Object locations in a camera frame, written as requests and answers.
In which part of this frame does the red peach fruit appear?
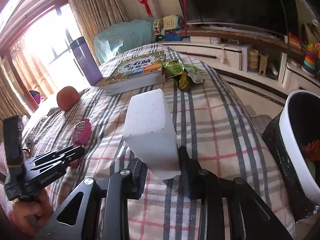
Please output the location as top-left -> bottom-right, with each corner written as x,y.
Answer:
56,86 -> 80,112

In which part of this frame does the rainbow stacking ring toy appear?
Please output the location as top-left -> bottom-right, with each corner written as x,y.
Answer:
301,43 -> 319,77

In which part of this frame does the white tv cabinet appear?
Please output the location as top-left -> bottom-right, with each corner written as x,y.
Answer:
164,40 -> 319,97

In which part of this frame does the large black television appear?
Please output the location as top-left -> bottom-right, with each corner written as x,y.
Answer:
179,0 -> 299,36

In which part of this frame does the pink candy wrapper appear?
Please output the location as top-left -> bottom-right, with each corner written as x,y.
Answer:
72,119 -> 92,147

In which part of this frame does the white foam block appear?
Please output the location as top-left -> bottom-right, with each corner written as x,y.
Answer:
123,89 -> 181,180

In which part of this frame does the person's left hand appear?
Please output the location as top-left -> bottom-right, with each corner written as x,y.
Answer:
12,189 -> 53,237

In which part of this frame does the black white trash bin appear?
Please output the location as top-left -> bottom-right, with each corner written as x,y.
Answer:
262,89 -> 319,221

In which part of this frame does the beige window curtain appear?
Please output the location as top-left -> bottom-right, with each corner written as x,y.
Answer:
68,0 -> 127,64

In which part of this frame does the yellow toy telephone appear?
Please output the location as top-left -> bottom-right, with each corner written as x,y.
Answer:
163,15 -> 184,31

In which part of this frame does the green snack wrapper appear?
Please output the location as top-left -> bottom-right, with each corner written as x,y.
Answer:
162,59 -> 204,91

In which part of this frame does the children's picture book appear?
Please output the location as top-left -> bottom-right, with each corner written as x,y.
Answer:
96,50 -> 166,96

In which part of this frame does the teal floral covered furniture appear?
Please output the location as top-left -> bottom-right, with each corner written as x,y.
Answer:
93,20 -> 155,64

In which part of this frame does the purple thermos bottle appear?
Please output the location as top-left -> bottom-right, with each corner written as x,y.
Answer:
70,36 -> 103,86

